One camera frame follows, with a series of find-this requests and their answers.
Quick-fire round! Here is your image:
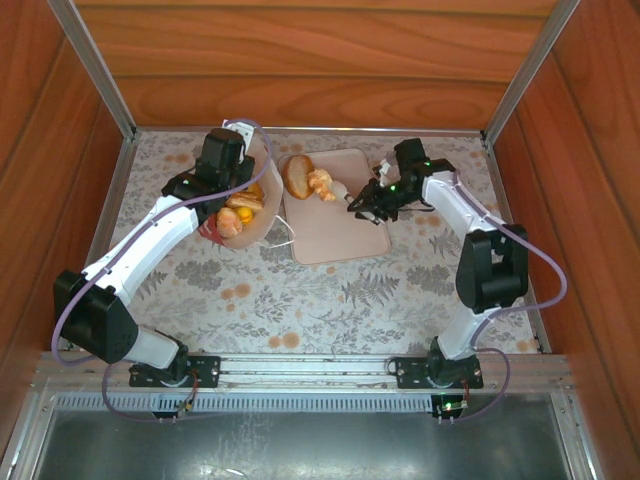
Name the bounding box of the round fake bread bun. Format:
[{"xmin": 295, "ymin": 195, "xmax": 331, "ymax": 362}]
[{"xmin": 281, "ymin": 154, "xmax": 317, "ymax": 202}]

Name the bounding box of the slotted grey cable duct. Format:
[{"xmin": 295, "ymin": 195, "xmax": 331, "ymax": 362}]
[{"xmin": 107, "ymin": 392, "xmax": 436, "ymax": 416}]

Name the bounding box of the aluminium frame bar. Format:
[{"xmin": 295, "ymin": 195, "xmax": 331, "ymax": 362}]
[{"xmin": 133, "ymin": 125, "xmax": 487, "ymax": 136}]

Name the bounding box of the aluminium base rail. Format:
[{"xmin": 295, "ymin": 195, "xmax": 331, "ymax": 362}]
[{"xmin": 29, "ymin": 349, "xmax": 574, "ymax": 396}]

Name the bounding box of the red white printed paper bag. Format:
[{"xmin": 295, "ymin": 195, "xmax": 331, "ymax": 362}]
[{"xmin": 197, "ymin": 144, "xmax": 296, "ymax": 251}]

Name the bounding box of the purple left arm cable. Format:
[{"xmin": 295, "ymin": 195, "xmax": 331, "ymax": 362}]
[{"xmin": 49, "ymin": 117, "xmax": 274, "ymax": 424}]

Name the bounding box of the fake croissant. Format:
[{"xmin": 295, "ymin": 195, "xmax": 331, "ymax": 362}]
[{"xmin": 306, "ymin": 168, "xmax": 338, "ymax": 203}]

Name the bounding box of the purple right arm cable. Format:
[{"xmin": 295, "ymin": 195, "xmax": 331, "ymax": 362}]
[{"xmin": 382, "ymin": 167, "xmax": 571, "ymax": 425}]

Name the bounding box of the small circuit board green light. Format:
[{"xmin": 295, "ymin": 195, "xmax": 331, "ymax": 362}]
[{"xmin": 433, "ymin": 394, "xmax": 471, "ymax": 420}]

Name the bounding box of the floral tablecloth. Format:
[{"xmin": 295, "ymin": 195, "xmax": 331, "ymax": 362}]
[{"xmin": 67, "ymin": 130, "xmax": 544, "ymax": 357}]

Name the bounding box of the sugared fake bread bun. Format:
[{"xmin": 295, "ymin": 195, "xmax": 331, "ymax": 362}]
[{"xmin": 215, "ymin": 207, "xmax": 245, "ymax": 239}]

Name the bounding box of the pink plastic tray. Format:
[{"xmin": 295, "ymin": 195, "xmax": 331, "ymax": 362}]
[{"xmin": 277, "ymin": 147, "xmax": 392, "ymax": 266}]

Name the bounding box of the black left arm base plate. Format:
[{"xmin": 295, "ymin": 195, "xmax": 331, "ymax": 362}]
[{"xmin": 128, "ymin": 354, "xmax": 222, "ymax": 389}]

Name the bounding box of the grey metal sheet panel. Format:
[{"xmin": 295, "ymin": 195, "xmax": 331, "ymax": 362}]
[{"xmin": 9, "ymin": 392, "xmax": 601, "ymax": 480}]

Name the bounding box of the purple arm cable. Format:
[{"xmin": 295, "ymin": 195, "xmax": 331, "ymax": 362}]
[
  {"xmin": 382, "ymin": 167, "xmax": 571, "ymax": 425},
  {"xmin": 49, "ymin": 117, "xmax": 274, "ymax": 424}
]

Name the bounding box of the aluminium frame post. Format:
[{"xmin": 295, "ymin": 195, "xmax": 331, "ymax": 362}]
[
  {"xmin": 47, "ymin": 0, "xmax": 139, "ymax": 141},
  {"xmin": 479, "ymin": 0, "xmax": 584, "ymax": 144}
]

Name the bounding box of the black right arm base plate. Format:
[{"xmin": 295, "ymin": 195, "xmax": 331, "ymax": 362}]
[{"xmin": 389, "ymin": 355, "xmax": 485, "ymax": 390}]

